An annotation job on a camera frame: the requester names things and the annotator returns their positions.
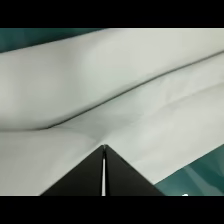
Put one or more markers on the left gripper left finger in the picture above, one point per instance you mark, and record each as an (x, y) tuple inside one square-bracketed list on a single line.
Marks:
[(83, 180)]

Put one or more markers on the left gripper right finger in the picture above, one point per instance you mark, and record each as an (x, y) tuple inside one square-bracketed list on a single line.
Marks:
[(128, 180)]

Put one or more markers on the white shirt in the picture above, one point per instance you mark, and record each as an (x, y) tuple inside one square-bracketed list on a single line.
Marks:
[(110, 86)]

